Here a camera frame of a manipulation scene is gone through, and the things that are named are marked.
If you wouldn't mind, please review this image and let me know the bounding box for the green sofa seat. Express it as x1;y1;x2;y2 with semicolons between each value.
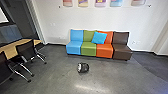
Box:
80;29;98;58

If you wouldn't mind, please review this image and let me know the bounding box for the long wooden table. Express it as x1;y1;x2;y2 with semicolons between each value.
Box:
0;38;43;62

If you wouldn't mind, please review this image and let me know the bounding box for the black office chair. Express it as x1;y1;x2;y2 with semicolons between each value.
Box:
15;39;48;66
0;51;35;84

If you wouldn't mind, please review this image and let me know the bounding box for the dark open doorway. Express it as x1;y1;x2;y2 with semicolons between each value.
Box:
5;0;45;43

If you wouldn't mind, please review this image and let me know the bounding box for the blue square cushion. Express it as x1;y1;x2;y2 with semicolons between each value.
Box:
90;31;108;45

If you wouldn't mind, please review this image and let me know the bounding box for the brown sofa seat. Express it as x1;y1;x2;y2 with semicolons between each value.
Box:
112;31;134;62

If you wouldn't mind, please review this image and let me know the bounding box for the white projector screen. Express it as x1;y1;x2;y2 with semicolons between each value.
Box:
0;6;10;25

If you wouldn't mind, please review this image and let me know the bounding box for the white wall power outlet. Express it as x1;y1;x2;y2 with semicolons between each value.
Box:
131;40;139;45

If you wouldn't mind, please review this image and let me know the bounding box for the blue sofa seat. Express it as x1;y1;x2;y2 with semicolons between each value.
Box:
65;29;84;56

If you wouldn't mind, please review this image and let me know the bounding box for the black plastic trash bag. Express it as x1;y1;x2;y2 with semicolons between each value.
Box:
77;62;90;74

